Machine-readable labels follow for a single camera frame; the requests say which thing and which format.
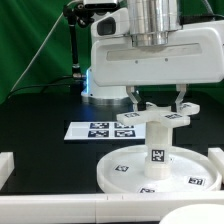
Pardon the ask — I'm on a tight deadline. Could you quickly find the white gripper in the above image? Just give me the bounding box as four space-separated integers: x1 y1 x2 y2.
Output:
91 27 224 112

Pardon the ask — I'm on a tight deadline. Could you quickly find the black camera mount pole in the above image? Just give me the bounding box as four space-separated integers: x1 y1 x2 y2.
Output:
63 1 94 80

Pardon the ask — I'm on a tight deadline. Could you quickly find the white marker sheet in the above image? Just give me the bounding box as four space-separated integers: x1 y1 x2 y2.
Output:
64 121 145 141

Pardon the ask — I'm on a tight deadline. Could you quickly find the white right block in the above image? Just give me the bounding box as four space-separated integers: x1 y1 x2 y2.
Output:
208 147 224 184

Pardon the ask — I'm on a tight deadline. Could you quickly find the white block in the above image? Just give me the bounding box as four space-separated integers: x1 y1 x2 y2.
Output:
208 147 224 184
0 152 14 190

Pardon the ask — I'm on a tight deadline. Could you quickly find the white cross-shaped table base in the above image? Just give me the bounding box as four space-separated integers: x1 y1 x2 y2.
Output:
117 102 200 128

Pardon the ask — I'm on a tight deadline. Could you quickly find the black cable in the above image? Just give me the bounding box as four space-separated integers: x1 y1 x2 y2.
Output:
6 75 87 100

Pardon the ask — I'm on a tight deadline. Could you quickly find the white left block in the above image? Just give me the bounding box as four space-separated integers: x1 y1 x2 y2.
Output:
0 152 14 190

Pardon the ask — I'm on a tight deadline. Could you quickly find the overhead camera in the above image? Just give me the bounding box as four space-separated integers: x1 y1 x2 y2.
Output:
83 0 119 11

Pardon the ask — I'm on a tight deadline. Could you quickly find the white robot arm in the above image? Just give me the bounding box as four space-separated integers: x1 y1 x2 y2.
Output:
83 0 224 111

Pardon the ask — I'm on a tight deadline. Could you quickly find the white round table top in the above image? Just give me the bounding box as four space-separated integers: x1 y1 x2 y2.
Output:
97 145 222 193

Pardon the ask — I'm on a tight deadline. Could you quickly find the white front rail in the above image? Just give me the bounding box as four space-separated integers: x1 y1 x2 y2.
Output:
0 191 224 224

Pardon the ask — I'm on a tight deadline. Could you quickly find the white round object corner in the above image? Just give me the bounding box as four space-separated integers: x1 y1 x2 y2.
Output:
159 204 224 224

